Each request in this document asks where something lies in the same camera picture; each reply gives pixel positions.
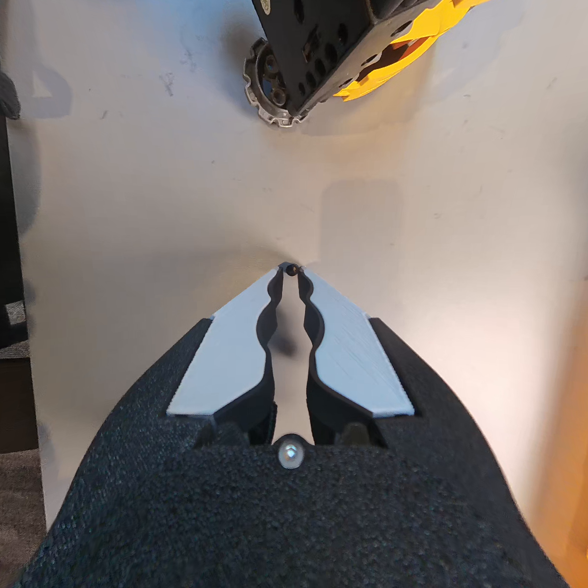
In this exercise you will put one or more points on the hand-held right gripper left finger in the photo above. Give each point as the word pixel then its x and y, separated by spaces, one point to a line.
pixel 220 363

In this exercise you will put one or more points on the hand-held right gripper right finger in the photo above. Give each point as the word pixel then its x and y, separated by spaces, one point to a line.
pixel 358 363

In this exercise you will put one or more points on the small black connector pin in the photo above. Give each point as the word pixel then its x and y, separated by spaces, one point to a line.
pixel 291 270

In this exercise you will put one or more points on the yellow brick toy truck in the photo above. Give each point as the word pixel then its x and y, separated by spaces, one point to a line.
pixel 321 46

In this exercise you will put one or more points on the pale grey desk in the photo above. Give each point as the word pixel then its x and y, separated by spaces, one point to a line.
pixel 138 206

